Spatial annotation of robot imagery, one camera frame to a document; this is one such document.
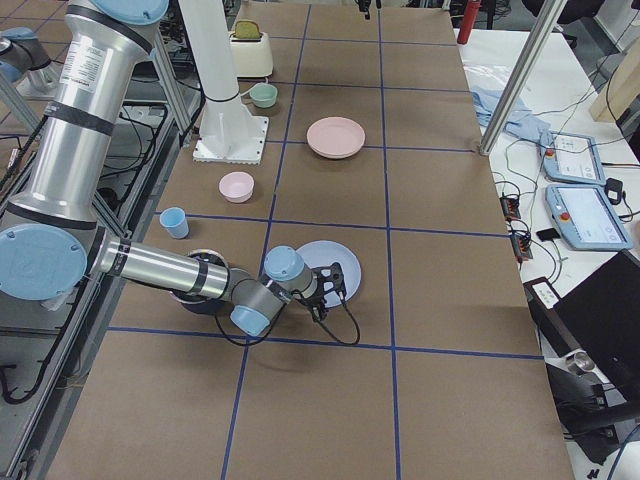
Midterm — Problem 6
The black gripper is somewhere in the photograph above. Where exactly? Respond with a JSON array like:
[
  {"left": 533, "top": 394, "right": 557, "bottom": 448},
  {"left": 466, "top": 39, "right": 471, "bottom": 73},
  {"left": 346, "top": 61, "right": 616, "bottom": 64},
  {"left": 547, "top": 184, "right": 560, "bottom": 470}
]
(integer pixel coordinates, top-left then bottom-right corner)
[
  {"left": 356, "top": 0, "right": 381, "bottom": 20},
  {"left": 299, "top": 280, "right": 327, "bottom": 323}
]

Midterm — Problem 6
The blue plate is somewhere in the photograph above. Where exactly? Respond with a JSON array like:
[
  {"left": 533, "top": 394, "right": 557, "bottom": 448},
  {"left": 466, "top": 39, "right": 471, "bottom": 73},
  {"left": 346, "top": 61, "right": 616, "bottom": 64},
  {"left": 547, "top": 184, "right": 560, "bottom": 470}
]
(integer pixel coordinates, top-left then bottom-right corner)
[{"left": 297, "top": 240, "right": 362, "bottom": 301}]

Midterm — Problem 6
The pink plate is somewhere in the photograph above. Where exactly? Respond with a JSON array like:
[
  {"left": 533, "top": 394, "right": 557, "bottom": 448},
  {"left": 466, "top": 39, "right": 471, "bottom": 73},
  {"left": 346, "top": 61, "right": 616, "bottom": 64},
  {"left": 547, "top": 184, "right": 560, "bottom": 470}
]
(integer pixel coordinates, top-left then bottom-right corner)
[{"left": 306, "top": 117, "right": 366, "bottom": 153}]

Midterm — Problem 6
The red cylinder bottle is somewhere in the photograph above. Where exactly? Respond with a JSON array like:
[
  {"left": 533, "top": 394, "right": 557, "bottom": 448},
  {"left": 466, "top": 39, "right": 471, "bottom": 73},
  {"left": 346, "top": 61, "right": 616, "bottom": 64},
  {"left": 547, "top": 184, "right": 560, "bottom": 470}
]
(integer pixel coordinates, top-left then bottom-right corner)
[{"left": 457, "top": 0, "right": 481, "bottom": 45}]

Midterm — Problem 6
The cream toaster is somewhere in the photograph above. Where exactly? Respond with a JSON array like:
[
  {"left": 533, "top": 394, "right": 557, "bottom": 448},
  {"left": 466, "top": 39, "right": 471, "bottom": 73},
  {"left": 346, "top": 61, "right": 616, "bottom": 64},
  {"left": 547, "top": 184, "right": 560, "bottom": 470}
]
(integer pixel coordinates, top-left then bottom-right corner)
[{"left": 229, "top": 19, "right": 274, "bottom": 78}]

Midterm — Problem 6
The dark blue pot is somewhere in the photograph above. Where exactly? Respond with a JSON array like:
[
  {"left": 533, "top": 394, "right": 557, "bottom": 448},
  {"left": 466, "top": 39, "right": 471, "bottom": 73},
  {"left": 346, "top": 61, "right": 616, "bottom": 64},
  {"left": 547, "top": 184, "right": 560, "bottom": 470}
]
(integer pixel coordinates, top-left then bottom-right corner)
[{"left": 169, "top": 248, "right": 235, "bottom": 316}]

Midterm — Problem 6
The glass pot lid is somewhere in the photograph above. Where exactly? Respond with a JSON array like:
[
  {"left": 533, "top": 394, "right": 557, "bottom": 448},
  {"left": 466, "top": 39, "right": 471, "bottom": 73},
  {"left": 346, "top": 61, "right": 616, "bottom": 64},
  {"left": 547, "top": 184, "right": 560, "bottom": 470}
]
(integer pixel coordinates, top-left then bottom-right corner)
[{"left": 187, "top": 248, "right": 228, "bottom": 268}]

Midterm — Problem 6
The green bowl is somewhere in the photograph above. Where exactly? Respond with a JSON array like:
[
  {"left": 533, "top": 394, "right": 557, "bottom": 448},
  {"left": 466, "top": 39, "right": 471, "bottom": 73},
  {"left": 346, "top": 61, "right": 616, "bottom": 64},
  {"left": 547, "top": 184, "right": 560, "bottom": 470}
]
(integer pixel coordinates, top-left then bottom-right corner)
[{"left": 249, "top": 83, "right": 278, "bottom": 109}]

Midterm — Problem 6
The cream plate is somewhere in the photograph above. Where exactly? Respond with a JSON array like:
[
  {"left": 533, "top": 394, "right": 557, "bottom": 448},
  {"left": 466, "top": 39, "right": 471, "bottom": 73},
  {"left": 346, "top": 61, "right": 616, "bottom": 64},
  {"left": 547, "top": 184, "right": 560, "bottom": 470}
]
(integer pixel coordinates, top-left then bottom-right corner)
[{"left": 312, "top": 149, "right": 361, "bottom": 160}]

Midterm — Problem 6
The pink bowl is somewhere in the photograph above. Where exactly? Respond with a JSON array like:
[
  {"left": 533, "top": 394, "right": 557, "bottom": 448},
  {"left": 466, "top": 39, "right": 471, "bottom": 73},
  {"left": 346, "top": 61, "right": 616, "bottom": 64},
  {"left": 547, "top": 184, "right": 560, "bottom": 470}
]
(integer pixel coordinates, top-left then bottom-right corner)
[{"left": 218, "top": 171, "right": 255, "bottom": 203}]

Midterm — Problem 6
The light blue cup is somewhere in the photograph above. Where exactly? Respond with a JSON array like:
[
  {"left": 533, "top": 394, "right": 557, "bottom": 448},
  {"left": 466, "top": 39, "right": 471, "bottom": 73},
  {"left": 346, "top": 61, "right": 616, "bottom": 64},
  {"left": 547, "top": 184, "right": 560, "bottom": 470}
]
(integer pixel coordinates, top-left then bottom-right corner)
[{"left": 159, "top": 207, "right": 189, "bottom": 239}]

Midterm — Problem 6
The blue cloth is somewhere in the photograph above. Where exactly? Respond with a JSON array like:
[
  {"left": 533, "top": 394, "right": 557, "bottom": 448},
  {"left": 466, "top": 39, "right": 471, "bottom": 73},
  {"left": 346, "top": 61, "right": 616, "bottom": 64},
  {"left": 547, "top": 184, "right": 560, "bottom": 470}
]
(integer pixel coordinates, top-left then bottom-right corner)
[{"left": 470, "top": 85, "right": 553, "bottom": 147}]

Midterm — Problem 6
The upper teach pendant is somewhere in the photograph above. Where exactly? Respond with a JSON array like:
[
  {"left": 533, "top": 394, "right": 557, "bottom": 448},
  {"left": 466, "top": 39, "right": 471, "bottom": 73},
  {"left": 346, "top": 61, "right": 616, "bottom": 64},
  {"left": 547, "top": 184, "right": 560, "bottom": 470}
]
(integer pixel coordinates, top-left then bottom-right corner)
[{"left": 540, "top": 132, "right": 606, "bottom": 186}]

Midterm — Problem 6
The teach pendant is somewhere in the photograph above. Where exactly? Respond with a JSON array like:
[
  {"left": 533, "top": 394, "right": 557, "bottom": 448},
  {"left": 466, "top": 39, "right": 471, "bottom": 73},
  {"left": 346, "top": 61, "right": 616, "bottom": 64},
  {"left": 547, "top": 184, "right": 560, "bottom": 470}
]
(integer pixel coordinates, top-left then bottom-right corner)
[
  {"left": 545, "top": 184, "right": 634, "bottom": 252},
  {"left": 540, "top": 132, "right": 606, "bottom": 186}
]

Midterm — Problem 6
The black laptop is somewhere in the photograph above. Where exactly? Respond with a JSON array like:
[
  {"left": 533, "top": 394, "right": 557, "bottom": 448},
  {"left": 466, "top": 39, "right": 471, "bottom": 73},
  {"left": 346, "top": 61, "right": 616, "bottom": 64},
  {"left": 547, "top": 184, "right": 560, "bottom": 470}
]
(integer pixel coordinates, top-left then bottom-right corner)
[{"left": 524, "top": 250, "right": 639, "bottom": 395}]

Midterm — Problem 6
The lower teach pendant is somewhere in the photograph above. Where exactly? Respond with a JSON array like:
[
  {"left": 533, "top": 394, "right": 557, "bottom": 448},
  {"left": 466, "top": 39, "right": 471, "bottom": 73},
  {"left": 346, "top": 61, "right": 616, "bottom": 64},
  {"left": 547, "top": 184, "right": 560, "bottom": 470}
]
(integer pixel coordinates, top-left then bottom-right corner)
[{"left": 545, "top": 184, "right": 634, "bottom": 252}]

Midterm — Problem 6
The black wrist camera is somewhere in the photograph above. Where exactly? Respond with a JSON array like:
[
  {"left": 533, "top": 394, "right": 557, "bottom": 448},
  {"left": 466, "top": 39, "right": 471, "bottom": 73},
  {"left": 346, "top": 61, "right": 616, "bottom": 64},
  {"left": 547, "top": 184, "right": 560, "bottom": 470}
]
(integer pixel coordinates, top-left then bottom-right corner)
[{"left": 312, "top": 262, "right": 347, "bottom": 308}]

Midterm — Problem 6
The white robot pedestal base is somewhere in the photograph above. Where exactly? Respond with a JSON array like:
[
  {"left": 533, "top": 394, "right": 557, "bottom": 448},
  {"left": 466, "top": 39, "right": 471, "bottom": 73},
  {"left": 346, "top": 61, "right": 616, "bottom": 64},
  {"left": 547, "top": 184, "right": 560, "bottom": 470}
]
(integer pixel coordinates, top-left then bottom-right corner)
[{"left": 179, "top": 0, "right": 269, "bottom": 165}]

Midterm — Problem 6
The aluminium frame post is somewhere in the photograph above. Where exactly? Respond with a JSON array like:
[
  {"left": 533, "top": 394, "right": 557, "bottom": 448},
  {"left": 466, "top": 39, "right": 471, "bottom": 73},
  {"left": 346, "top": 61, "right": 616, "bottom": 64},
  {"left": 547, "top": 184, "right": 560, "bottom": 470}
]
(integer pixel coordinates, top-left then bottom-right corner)
[{"left": 478, "top": 0, "right": 567, "bottom": 156}]

